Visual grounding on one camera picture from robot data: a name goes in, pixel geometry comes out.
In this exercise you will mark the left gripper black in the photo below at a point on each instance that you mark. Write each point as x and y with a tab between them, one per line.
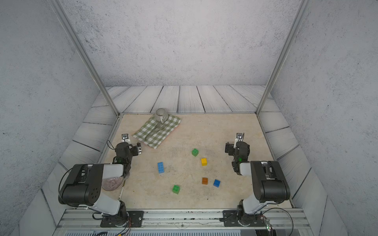
135	152

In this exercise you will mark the pink glass bowl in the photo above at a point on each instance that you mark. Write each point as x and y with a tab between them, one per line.
111	184

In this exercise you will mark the green lego brick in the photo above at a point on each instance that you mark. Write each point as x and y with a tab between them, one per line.
176	189
195	152

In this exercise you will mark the green checkered cloth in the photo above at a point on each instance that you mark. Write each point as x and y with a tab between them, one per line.
153	132

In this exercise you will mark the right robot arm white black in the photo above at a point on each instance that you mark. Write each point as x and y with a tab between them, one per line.
269	183

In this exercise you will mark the light blue long lego brick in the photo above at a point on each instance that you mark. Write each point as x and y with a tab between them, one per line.
160	167

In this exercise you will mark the yellow lego brick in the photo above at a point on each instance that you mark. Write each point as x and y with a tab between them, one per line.
204	162

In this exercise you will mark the left aluminium frame post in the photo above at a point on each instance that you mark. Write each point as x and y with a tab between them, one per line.
67	26

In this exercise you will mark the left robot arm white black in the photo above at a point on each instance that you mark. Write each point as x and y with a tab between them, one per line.
83	186

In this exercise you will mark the dark blue lego brick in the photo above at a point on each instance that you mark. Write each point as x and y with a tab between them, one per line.
216	183

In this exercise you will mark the aluminium front rail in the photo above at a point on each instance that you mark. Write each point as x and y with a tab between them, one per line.
186	222

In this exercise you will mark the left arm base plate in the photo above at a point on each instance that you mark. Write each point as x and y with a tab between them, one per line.
133	219

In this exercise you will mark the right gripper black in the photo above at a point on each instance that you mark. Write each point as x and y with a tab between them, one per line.
232	147

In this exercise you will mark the aluminium frame post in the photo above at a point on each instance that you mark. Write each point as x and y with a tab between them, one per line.
301	13
67	26

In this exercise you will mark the right aluminium frame post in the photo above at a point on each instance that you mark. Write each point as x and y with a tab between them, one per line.
301	13

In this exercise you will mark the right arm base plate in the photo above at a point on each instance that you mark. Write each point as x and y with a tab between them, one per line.
230	218

